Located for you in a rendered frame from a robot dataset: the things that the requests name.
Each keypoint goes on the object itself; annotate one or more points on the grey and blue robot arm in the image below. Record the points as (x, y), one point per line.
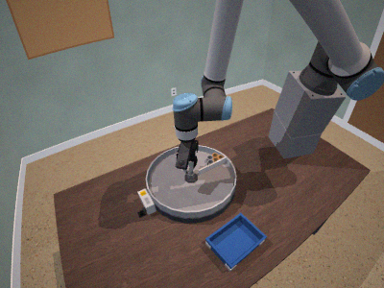
(338, 54)

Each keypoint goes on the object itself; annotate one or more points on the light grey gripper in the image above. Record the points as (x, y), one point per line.
(193, 158)

